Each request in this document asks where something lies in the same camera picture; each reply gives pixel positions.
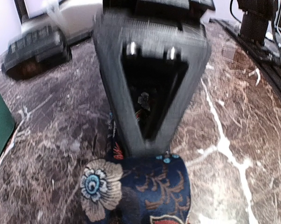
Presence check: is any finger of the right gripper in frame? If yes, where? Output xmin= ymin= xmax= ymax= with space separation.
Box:
xmin=93 ymin=11 xmax=211 ymax=157

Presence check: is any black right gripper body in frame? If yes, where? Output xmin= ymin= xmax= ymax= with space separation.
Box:
xmin=102 ymin=0 xmax=215 ymax=26

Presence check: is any dark floral necktie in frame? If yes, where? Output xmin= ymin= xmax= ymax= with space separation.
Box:
xmin=80 ymin=116 xmax=191 ymax=224

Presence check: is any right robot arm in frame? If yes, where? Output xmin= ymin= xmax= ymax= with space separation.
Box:
xmin=7 ymin=0 xmax=215 ymax=157

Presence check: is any black front rail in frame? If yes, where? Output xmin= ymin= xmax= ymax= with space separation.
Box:
xmin=210 ymin=18 xmax=281 ymax=101

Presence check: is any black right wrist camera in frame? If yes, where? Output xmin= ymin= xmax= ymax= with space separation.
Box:
xmin=1 ymin=25 xmax=72 ymax=81

